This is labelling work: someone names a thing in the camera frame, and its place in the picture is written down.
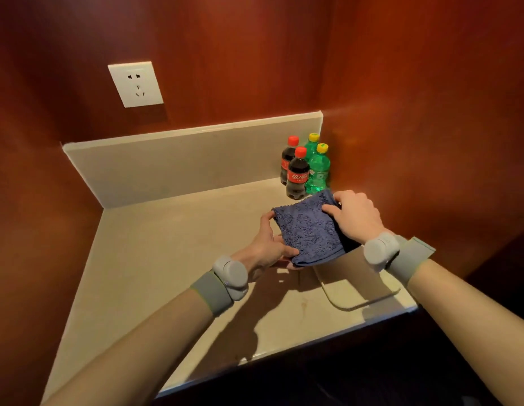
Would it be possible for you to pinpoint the person's left hand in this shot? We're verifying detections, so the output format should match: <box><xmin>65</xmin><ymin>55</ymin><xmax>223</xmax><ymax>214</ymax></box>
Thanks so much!
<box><xmin>230</xmin><ymin>210</ymin><xmax>303</xmax><ymax>284</ymax></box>

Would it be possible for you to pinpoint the person's right hand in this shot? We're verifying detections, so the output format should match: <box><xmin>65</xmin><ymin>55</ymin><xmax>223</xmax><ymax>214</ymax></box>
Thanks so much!
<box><xmin>321</xmin><ymin>189</ymin><xmax>392</xmax><ymax>246</ymax></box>

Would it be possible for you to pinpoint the dark blue cloth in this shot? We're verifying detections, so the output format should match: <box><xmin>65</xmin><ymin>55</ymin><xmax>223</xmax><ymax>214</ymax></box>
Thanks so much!
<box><xmin>271</xmin><ymin>188</ymin><xmax>347</xmax><ymax>268</ymax></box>

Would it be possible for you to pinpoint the beige plastic tray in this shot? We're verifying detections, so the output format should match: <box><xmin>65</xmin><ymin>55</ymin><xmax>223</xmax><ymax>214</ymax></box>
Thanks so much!
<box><xmin>312</xmin><ymin>245</ymin><xmax>401</xmax><ymax>312</ymax></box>

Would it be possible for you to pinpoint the person's right forearm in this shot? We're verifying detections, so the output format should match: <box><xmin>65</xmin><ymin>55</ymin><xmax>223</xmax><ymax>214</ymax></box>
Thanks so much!
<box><xmin>407</xmin><ymin>258</ymin><xmax>524</xmax><ymax>406</ymax></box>

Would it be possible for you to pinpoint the grey left wrist tracker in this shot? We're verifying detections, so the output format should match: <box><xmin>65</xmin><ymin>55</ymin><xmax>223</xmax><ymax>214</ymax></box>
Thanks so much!
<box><xmin>190</xmin><ymin>255</ymin><xmax>249</xmax><ymax>317</ymax></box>

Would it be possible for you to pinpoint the grey wrist tracker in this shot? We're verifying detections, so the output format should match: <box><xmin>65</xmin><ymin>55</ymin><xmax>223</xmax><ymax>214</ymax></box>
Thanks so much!
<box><xmin>363</xmin><ymin>232</ymin><xmax>437</xmax><ymax>288</ymax></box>
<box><xmin>190</xmin><ymin>255</ymin><xmax>249</xmax><ymax>317</ymax></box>

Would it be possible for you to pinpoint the grey right wrist tracker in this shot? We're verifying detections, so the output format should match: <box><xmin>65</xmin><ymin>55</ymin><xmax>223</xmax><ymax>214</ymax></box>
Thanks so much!
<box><xmin>363</xmin><ymin>232</ymin><xmax>437</xmax><ymax>288</ymax></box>

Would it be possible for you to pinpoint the yellow-capped green soda bottle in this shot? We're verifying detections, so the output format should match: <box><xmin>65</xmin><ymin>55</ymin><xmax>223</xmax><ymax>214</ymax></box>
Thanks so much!
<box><xmin>305</xmin><ymin>142</ymin><xmax>331</xmax><ymax>196</ymax></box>
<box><xmin>303</xmin><ymin>132</ymin><xmax>321</xmax><ymax>161</ymax></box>

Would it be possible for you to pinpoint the red-capped cola bottle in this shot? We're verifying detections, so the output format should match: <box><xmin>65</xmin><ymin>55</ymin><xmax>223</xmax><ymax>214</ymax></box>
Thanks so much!
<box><xmin>285</xmin><ymin>145</ymin><xmax>310</xmax><ymax>201</ymax></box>
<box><xmin>280</xmin><ymin>135</ymin><xmax>300</xmax><ymax>187</ymax></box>

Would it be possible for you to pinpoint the beige stone backsplash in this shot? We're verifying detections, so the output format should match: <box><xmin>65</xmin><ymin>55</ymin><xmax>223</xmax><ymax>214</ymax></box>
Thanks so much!
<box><xmin>62</xmin><ymin>110</ymin><xmax>324</xmax><ymax>210</ymax></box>

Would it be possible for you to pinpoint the white wall socket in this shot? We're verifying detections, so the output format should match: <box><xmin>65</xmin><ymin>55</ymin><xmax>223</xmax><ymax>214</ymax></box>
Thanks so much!
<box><xmin>107</xmin><ymin>60</ymin><xmax>164</xmax><ymax>109</ymax></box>

